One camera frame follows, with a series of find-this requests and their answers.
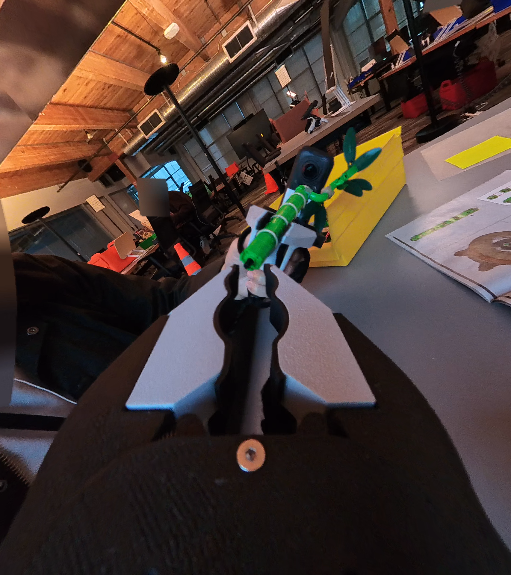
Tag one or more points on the person's left hand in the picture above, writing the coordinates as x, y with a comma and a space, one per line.
257, 283

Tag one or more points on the black floor lamp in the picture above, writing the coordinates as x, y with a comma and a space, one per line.
35, 214
435, 132
161, 78

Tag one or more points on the green toy bamboo stalk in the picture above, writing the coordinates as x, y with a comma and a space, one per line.
273, 224

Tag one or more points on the grey background table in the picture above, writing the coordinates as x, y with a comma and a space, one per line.
350, 108

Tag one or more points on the orange bin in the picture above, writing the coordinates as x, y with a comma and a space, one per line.
102, 260

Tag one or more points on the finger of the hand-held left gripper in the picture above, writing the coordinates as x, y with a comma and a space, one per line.
255, 220
300, 238

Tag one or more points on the red container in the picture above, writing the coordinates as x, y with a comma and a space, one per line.
419, 108
471, 85

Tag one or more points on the person's pale shirt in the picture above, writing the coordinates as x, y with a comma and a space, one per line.
35, 395

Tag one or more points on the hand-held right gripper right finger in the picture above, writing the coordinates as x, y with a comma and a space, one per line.
323, 355

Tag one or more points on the grey desk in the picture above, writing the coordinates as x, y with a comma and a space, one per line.
417, 337

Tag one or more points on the metal air duct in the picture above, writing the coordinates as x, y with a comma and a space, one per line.
210, 74

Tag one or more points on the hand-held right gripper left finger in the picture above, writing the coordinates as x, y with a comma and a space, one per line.
183, 355

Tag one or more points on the white sheet with yellow patch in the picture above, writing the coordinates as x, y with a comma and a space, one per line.
484, 150

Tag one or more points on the open building booklet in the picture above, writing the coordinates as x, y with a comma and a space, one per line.
484, 269

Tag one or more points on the person's dark jacket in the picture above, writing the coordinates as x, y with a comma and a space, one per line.
80, 355

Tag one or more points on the dark computer monitor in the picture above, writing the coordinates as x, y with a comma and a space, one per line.
246, 130

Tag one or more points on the orange traffic cone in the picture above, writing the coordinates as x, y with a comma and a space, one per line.
187, 260
270, 184

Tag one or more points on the yellow plastic bin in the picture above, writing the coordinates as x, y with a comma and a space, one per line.
363, 202

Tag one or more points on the person's left forearm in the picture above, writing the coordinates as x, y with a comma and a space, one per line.
102, 287

